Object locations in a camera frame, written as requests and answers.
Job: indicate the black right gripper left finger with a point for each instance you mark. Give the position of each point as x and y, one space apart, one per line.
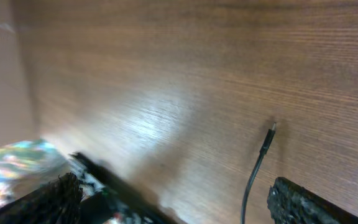
56 202

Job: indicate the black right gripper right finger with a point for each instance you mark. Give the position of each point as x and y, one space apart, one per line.
290 203

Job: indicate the black smartphone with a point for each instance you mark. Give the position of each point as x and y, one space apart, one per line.
29 165

